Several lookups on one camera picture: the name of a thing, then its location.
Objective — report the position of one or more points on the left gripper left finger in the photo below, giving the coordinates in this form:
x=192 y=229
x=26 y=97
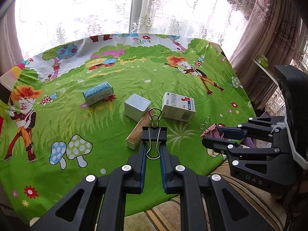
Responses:
x=98 y=203

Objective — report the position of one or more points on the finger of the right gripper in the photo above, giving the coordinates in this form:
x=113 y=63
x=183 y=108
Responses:
x=233 y=133
x=216 y=147

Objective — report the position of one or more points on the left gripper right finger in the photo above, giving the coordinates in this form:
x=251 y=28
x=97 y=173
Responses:
x=207 y=202

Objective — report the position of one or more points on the pink binder clip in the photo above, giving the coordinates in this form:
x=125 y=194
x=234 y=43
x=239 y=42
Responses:
x=211 y=130

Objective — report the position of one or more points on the medicine box red figure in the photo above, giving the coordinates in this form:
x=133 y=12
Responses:
x=178 y=107

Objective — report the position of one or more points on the black binder clip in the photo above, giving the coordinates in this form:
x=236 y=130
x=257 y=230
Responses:
x=153 y=133

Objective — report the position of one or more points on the dental orange long box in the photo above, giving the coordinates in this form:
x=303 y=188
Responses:
x=134 y=138

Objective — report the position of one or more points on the purple storage box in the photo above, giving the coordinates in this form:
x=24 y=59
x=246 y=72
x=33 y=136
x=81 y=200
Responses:
x=258 y=131

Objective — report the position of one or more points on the striped towel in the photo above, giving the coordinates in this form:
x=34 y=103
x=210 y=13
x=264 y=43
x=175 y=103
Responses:
x=206 y=202

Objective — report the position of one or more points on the white shelf with green item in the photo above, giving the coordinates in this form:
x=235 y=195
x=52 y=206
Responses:
x=262 y=62

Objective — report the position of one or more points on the black phone on gripper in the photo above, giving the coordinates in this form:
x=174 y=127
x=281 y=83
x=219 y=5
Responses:
x=293 y=84

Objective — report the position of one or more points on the silver white cube box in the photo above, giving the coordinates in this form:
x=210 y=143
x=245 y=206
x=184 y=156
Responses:
x=136 y=106

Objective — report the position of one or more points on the cartoon green tablecloth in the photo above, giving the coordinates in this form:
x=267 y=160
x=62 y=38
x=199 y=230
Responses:
x=51 y=138

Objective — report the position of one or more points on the teal small box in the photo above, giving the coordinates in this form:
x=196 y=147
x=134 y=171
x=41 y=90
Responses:
x=97 y=93

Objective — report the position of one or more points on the mauve curtain right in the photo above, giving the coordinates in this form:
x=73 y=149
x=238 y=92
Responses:
x=273 y=30

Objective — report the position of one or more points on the beige curtain left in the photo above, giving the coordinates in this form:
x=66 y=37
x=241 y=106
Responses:
x=10 y=51

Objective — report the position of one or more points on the white lace curtain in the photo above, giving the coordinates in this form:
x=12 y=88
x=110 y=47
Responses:
x=43 y=24

